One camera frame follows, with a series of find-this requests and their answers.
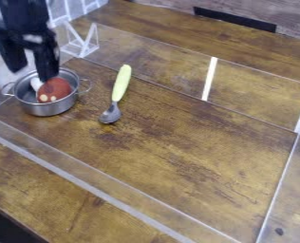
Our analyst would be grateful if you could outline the clear acrylic triangle bracket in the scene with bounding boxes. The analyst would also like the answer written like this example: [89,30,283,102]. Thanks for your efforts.
[58,22,99,58]

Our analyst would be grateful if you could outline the spoon with yellow-green handle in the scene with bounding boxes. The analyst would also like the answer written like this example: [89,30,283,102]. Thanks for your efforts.
[99,65,133,123]

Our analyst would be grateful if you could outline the black bar on wall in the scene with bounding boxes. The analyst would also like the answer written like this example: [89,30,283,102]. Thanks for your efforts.
[193,7,277,33]

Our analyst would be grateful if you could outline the red toy mushroom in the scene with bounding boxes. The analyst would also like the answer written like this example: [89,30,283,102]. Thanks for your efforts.
[30,77,71,103]

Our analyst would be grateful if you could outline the small silver pot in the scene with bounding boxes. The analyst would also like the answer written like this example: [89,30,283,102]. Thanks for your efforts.
[6,67,91,117]

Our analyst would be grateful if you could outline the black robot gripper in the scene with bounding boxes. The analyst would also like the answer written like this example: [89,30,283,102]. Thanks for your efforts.
[0,0,61,82]

